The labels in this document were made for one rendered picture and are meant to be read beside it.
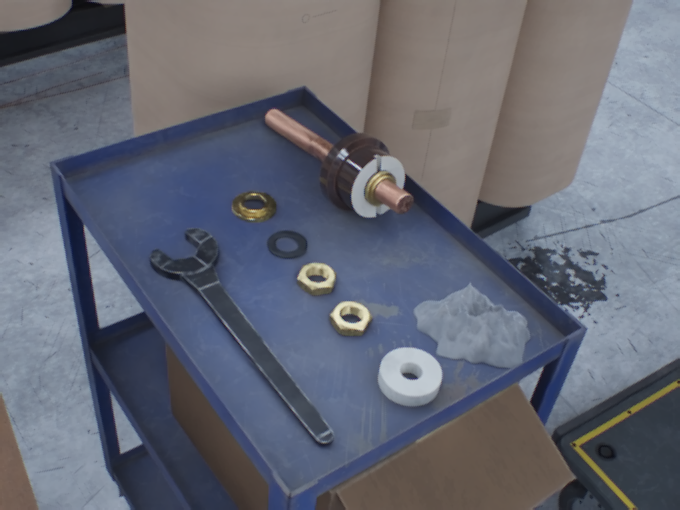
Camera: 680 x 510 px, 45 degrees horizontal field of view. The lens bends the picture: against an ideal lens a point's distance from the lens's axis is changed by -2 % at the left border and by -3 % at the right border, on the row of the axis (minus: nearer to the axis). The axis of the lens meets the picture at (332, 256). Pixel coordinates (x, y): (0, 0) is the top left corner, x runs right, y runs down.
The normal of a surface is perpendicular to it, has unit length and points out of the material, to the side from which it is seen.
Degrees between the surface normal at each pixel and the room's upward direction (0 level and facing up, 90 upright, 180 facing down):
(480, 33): 90
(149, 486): 0
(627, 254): 0
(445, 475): 26
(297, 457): 0
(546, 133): 90
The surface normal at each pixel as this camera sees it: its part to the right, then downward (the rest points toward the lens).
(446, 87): 0.39, 0.65
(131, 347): 0.08, -0.73
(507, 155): -0.28, 0.63
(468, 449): 0.33, -0.40
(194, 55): -0.55, 0.53
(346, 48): 0.60, 0.58
